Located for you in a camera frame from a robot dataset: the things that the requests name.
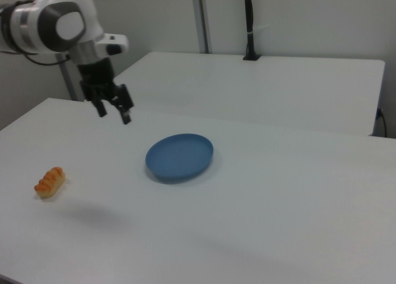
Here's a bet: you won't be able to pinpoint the white side table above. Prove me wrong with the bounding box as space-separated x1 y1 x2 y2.
113 51 386 137

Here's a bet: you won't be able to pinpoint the black power cable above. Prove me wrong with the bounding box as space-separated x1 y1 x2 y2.
375 107 388 139

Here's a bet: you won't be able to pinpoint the grey metal frame post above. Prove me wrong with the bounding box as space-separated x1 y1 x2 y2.
58 53 80 101

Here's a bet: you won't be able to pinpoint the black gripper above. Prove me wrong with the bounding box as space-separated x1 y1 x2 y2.
76 57 135 126

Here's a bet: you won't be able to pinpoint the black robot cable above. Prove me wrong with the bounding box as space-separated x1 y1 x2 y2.
0 49 71 66

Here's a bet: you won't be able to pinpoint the grey partition post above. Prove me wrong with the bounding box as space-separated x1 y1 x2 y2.
191 0 213 54

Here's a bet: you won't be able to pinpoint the white cable tie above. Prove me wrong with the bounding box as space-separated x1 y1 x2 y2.
247 23 273 36

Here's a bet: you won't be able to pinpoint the blue round plate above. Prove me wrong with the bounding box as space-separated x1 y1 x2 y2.
145 133 215 184

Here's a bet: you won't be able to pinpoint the black camera stand pole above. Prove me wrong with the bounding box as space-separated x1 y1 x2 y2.
242 0 262 62

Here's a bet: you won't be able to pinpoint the orange toy bread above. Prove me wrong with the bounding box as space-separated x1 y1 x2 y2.
33 166 67 200

